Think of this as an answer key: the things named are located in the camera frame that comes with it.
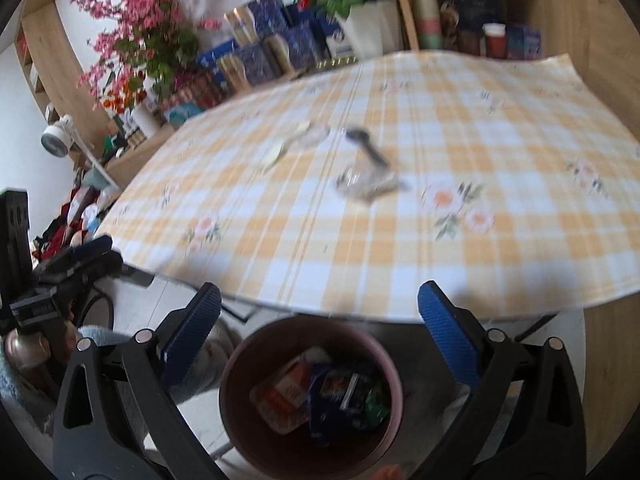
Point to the person's blue fuzzy leg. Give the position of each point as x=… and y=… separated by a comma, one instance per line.
x=100, y=335

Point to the wooden shelf unit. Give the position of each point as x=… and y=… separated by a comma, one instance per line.
x=405, y=10

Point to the red roses in white pot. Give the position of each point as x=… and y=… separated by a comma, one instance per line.
x=365, y=30

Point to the white desk fan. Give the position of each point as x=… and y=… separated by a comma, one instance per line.
x=55, y=137

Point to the small purple box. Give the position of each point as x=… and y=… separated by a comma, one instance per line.
x=522, y=40

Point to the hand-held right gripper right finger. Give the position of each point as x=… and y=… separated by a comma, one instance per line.
x=450, y=330

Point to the red paper cup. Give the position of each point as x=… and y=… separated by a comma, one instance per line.
x=495, y=42

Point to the stack of pastel cups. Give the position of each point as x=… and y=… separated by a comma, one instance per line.
x=427, y=20

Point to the pink artificial blossom branches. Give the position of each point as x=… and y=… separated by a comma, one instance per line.
x=135, y=20

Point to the wooden sideboard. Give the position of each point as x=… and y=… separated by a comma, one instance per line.
x=135, y=170

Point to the pile of mixed clutter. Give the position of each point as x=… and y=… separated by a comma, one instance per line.
x=65, y=220

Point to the grey-white slipper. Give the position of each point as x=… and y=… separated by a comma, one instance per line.
x=217, y=347

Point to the person's right hand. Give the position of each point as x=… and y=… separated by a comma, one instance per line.
x=387, y=473

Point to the brown plastic bin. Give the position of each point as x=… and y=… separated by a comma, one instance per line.
x=260, y=440

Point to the gold decorative tray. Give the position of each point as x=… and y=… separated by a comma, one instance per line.
x=330, y=63

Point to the yellow plaid floral tablecloth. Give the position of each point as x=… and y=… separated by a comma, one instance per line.
x=350, y=250

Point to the brown cup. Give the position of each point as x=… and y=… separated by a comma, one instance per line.
x=470, y=42

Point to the flat blue box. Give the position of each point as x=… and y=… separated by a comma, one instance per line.
x=217, y=52

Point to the blue and white carton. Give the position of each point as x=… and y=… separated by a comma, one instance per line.
x=340, y=40

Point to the red cardboard box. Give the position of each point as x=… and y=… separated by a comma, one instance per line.
x=287, y=390

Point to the person's left hand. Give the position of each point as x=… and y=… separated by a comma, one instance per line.
x=25, y=350

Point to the clear plastic wrapper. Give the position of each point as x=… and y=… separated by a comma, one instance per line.
x=365, y=185

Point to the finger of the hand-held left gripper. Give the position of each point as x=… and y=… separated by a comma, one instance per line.
x=85, y=262

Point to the striped patterned planter box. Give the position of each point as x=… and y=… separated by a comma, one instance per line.
x=190, y=100

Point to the dark blue box red label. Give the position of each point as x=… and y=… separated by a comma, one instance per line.
x=297, y=15

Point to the gold and blue gift box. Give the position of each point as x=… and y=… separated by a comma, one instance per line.
x=255, y=62
x=260, y=15
x=300, y=45

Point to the green triangular packet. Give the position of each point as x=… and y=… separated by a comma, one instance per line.
x=375, y=405

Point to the wooden bookshelf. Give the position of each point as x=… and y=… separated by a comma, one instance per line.
x=55, y=50

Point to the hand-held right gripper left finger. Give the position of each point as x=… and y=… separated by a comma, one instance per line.
x=192, y=335

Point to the person's left forearm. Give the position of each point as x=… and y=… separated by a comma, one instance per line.
x=20, y=395

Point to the white plastic spork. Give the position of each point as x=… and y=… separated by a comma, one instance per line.
x=274, y=156

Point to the orange flowers in white vase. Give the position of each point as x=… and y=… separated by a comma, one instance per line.
x=147, y=120

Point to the row of small brown bottles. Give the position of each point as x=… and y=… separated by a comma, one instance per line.
x=132, y=137

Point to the black plastic spoon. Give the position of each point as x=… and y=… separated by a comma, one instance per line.
x=360, y=135

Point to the illustrated blue box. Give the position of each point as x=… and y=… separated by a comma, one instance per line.
x=475, y=10

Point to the round clear plastic lid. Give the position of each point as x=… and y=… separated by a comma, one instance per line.
x=314, y=136

